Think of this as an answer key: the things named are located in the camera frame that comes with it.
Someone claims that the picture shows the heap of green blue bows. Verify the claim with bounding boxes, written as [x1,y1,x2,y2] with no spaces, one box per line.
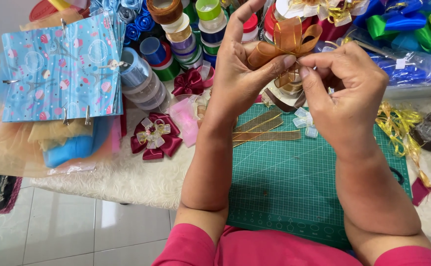
[352,0,431,67]

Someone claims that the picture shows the red plastic lid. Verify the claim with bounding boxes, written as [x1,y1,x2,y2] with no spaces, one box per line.
[29,0,91,22]

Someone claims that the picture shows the brown organza ribbon strip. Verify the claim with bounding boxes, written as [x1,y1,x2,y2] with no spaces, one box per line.
[233,109,283,133]
[232,117,285,148]
[232,130,302,142]

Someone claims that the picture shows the heap of orange blue tulle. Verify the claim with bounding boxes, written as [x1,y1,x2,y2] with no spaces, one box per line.
[0,52,124,179]

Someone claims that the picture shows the person's left hand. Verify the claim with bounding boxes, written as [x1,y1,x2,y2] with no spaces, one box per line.
[210,0,297,119]

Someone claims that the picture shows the person's pink shirt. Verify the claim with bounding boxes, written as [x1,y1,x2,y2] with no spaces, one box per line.
[152,223,431,266]

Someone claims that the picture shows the red tub with white bow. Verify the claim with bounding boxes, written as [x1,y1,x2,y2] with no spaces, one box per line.
[263,0,370,42]

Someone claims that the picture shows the dark brown satin ribbon piece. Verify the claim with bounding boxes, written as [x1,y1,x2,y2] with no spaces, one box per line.
[263,87,307,113]

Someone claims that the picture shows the bunch of blue satin roses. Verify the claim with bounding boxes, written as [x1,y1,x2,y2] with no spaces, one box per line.
[89,0,157,42]

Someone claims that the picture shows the heap of ribbon rolls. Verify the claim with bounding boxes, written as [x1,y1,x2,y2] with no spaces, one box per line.
[120,0,231,111]

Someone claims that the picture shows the gold curling ribbon bundle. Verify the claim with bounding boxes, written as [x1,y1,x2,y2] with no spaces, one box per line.
[375,101,431,189]

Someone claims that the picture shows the small plain maroon bow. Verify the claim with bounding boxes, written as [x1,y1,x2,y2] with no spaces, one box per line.
[171,67,205,97]

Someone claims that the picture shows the maroon fabric scrap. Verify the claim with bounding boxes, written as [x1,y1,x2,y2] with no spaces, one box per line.
[411,177,431,207]

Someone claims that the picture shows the person's right hand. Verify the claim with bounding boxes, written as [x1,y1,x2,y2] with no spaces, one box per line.
[297,41,390,149]

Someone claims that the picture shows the maroon satin bow white centre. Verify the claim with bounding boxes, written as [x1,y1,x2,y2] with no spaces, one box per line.
[130,112,183,161]

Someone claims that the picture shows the white embossed tablecloth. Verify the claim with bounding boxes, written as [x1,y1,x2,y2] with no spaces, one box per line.
[30,79,431,244]

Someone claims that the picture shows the plastic bag of blue ribbon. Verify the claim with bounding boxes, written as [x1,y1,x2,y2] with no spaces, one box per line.
[363,50,431,99]

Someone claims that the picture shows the brown organza ribbon bow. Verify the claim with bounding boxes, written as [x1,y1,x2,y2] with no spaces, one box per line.
[247,16,323,89]

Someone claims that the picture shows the white bottle red cap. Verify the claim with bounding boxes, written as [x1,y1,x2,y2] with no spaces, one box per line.
[241,13,259,44]

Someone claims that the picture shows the green cutting mat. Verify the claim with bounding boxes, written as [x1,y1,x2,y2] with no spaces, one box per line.
[226,103,413,250]

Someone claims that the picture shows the black scissors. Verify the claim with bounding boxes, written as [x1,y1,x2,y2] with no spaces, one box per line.
[388,166,405,186]

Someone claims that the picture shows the stack of blue printed sheets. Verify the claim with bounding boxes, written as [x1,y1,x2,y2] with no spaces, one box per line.
[1,12,126,123]

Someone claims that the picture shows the small clear white bow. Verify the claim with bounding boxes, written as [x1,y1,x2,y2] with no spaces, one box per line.
[293,107,319,139]

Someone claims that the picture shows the pink organza piece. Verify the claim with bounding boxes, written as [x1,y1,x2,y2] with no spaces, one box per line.
[168,95,207,148]

